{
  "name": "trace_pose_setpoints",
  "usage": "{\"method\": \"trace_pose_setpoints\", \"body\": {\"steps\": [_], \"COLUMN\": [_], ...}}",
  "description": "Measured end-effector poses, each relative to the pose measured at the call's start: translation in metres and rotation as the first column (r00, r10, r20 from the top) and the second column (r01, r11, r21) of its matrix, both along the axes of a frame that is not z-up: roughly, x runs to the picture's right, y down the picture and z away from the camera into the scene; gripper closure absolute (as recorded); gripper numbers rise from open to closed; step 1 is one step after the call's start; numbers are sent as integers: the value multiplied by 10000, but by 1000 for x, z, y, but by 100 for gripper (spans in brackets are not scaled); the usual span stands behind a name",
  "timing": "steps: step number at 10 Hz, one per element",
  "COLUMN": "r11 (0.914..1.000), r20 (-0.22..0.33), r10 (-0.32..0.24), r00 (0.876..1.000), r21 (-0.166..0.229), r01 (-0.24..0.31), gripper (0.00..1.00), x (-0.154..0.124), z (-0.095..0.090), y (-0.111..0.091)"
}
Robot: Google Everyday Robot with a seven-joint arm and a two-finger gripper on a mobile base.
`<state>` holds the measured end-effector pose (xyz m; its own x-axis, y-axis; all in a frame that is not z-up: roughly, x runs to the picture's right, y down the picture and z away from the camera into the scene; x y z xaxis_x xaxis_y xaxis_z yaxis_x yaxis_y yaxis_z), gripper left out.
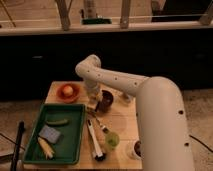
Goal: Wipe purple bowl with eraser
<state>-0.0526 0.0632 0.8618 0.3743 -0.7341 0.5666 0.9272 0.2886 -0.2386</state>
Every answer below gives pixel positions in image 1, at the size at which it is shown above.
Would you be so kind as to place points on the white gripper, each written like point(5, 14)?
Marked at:
point(93, 90)

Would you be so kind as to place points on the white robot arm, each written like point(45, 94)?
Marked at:
point(160, 113)

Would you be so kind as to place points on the purple bowl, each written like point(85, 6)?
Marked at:
point(105, 103)

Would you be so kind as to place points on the orange bowl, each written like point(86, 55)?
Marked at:
point(60, 96)

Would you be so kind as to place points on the peach fruit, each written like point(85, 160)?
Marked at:
point(67, 91)

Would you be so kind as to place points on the green plastic tray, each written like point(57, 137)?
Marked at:
point(61, 126)

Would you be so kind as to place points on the metal spoon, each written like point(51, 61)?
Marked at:
point(102, 126)

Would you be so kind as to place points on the green cucumber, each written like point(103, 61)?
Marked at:
point(58, 122)

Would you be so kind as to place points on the green cup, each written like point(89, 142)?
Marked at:
point(112, 140)

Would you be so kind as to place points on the blue grey sponge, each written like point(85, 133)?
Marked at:
point(50, 134)

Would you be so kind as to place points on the white cup with dark contents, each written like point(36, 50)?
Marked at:
point(134, 150)

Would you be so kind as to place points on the yellow corn cob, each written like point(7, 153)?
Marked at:
point(48, 151)

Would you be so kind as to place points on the black pole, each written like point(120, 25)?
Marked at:
point(15, 156)

